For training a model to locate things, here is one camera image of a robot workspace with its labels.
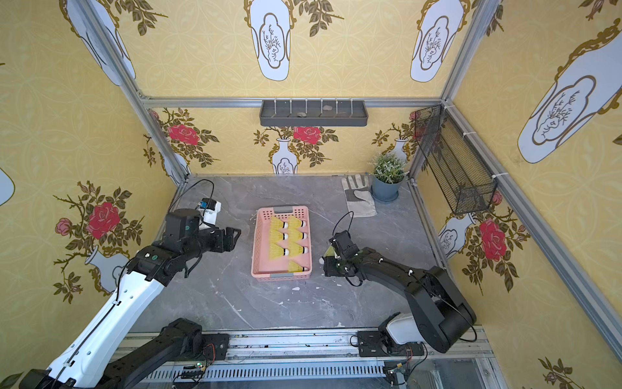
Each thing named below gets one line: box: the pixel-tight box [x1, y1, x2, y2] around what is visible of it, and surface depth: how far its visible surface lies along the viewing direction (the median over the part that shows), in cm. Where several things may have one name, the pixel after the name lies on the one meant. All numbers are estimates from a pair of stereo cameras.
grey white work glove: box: [341, 173, 378, 218], surface depth 115 cm
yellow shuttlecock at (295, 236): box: [288, 229, 308, 243], surface depth 98 cm
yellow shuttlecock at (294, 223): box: [287, 215, 307, 231], surface depth 102 cm
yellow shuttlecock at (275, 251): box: [268, 242, 290, 261], surface depth 93 cm
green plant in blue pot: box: [367, 152, 409, 203], surface depth 105 cm
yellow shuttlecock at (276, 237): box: [268, 229, 290, 245], surface depth 97 cm
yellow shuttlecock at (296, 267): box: [288, 260, 309, 273], surface depth 88 cm
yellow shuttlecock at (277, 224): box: [269, 216, 289, 232], surface depth 102 cm
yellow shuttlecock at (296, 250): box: [288, 241, 309, 258], surface depth 94 cm
